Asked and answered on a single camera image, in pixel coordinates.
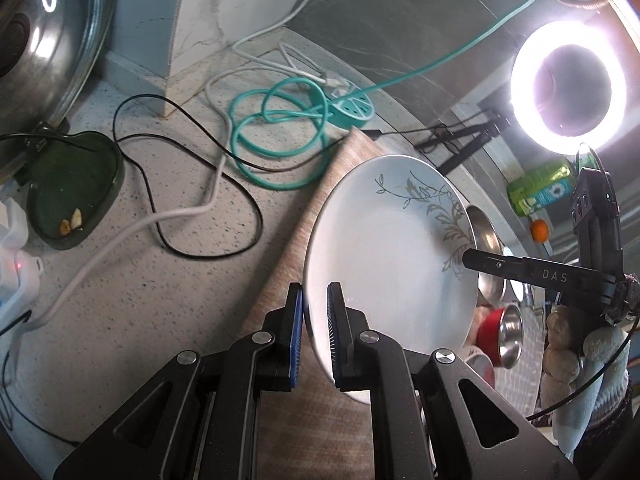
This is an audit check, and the person's right forearm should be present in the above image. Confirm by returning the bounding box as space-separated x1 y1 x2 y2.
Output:
552 375 640 480

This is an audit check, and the beige checkered cloth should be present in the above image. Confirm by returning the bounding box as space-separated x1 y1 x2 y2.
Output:
247 127 551 480

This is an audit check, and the green dish soap bottle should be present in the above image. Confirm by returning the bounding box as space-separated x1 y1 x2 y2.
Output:
506 157 576 218

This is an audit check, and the white power cable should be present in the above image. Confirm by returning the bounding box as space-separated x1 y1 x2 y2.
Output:
15 62 351 333
232 0 346 91

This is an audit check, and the dark green glass dish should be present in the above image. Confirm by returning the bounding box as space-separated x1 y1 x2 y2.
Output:
25 130 126 251

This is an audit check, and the person's right hand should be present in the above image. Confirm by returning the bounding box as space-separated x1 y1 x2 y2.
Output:
542 307 631 396

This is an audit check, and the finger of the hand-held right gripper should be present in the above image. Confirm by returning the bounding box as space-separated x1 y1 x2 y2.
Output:
461 247 608 297

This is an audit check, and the thin black cable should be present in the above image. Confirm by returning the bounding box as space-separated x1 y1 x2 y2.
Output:
0 94 351 261

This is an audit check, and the white power strip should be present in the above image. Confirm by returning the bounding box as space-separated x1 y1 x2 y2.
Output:
0 197 43 331

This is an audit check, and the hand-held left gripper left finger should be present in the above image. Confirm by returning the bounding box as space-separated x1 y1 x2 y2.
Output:
52 282 306 480

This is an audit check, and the red stainless steel bowl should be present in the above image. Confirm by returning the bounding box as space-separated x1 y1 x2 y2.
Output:
475 304 524 367

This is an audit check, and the white plate grey leaf print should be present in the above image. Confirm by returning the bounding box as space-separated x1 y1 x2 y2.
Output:
302 155 481 406

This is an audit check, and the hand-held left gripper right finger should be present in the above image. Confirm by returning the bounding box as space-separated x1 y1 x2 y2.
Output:
326 282 583 480

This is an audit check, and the large stainless steel bowl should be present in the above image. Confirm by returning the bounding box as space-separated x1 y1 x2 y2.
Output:
465 204 507 306

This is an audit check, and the black tripod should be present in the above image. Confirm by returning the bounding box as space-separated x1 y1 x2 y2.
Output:
417 105 516 176

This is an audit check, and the black ring light cable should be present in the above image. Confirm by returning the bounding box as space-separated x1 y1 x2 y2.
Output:
362 122 451 143

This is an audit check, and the steel pot lid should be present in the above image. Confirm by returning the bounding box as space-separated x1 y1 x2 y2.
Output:
0 0 121 181

